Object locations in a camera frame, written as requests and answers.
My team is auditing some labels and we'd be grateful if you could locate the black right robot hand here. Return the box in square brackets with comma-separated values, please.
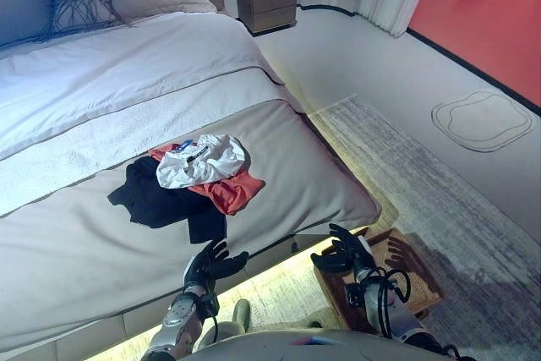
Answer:
[310, 222, 375, 276]

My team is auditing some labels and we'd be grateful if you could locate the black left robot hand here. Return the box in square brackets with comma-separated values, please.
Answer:
[182, 237, 249, 295]

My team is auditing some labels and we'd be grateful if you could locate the orange-red garment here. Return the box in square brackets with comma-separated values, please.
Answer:
[148, 143, 266, 216]

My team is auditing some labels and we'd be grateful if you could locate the black garment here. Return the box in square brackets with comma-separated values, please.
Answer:
[107, 156, 228, 245]

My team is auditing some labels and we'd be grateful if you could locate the white printed garment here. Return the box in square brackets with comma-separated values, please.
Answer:
[155, 133, 251, 189]

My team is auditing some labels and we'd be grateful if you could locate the brown wicker basket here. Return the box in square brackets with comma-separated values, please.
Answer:
[314, 227, 445, 335]

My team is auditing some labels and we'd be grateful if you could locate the beige bed throw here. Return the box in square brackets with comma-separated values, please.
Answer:
[0, 98, 382, 353]

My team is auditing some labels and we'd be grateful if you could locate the grey streaked rug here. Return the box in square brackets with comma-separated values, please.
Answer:
[236, 94, 541, 361]

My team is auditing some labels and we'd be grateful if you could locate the white outlined floor mat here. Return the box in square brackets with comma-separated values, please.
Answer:
[430, 89, 533, 154]

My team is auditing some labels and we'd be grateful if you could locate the dark skirting board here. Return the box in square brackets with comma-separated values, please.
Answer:
[298, 3, 541, 119]

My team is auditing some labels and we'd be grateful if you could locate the white duvet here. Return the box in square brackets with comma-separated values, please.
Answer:
[0, 9, 297, 216]

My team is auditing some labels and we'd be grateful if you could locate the brown two-drawer nightstand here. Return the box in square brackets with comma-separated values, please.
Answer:
[234, 0, 299, 36]

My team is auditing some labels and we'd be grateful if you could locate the grey line-patterned pillow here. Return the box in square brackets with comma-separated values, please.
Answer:
[49, 0, 124, 36]

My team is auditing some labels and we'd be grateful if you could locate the blue-grey pillow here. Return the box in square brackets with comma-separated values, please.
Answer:
[0, 0, 58, 47]

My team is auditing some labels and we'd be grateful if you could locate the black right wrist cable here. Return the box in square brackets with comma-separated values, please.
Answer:
[370, 265, 413, 339]

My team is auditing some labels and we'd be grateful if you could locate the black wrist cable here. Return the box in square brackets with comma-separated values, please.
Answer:
[201, 288, 221, 347]
[370, 265, 413, 339]

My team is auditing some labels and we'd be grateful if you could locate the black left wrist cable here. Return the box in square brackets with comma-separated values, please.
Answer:
[201, 288, 221, 347]

